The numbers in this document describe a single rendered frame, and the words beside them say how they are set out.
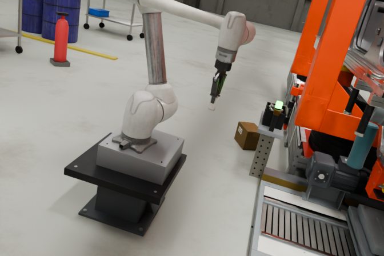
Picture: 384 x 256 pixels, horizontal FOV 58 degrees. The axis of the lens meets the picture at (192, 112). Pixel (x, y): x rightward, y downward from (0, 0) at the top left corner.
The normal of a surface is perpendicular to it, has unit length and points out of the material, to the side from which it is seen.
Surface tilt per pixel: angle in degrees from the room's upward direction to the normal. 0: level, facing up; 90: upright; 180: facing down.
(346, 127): 90
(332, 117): 90
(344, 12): 90
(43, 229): 0
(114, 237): 0
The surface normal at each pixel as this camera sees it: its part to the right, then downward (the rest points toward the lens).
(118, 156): -0.23, 0.29
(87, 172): 0.20, -0.92
